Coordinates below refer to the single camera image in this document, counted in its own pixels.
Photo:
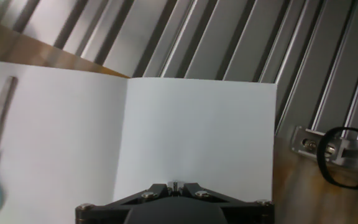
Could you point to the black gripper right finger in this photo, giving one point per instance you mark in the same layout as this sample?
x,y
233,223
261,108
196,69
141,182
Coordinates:
x,y
250,213

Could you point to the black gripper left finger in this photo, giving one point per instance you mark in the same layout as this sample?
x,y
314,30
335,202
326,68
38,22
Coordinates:
x,y
104,213

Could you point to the white paper sheet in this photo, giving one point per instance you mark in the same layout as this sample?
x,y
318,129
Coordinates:
x,y
197,130

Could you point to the aluminium pole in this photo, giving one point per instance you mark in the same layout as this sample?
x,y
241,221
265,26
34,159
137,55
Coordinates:
x,y
300,140

